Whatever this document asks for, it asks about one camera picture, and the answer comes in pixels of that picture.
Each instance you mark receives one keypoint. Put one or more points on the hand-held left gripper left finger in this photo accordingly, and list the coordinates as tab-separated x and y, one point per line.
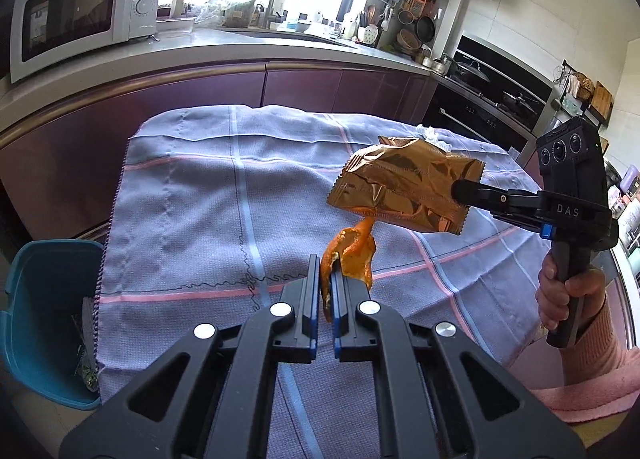
312	299

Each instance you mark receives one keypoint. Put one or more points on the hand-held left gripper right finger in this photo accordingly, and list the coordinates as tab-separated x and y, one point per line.
336	299

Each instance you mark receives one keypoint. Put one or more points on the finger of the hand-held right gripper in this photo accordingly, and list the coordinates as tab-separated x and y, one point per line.
495	194
520	224

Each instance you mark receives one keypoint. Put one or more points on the orange peel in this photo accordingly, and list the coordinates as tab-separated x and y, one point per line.
350	254

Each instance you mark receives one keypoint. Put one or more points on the gold foil snack bag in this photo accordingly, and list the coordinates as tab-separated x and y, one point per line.
400	184

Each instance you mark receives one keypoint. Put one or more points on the teal trash bin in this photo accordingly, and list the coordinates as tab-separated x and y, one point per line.
45	314

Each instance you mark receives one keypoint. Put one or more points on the person's right forearm pink sleeve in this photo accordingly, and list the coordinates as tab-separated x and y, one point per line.
600	369

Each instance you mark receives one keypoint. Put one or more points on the person's right hand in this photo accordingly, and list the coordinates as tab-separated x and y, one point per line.
550	299

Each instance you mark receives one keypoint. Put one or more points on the wooden cutting board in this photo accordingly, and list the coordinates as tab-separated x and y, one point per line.
601	101

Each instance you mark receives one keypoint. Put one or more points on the crumpled white tissue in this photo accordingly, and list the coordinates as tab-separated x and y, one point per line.
434	136

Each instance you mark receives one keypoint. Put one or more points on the black built-in stove oven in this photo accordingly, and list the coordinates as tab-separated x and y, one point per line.
480	109

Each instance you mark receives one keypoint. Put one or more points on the pot with glass lid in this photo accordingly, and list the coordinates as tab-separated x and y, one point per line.
470	71

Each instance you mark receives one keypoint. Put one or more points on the grey checked tablecloth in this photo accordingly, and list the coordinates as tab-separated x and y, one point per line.
210	219

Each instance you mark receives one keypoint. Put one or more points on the black frying pan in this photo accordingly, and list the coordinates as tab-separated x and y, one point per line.
425	28

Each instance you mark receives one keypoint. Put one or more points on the white utensil holder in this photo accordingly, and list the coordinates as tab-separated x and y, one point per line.
370	34

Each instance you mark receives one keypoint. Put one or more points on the purple kitchen counter cabinet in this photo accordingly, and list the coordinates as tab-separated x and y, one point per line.
200	89

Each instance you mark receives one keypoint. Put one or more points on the white bottle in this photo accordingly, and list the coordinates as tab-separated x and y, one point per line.
280	3

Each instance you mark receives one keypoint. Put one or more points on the kitchen faucet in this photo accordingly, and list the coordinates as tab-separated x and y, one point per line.
274	4

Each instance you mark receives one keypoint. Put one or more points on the green-filled plastic bag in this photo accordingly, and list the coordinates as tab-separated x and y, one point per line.
239	13

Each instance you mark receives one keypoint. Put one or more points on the clear plastic tray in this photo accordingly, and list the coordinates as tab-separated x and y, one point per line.
175	25

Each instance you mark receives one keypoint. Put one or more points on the white microwave oven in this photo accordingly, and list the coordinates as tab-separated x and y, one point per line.
75	14

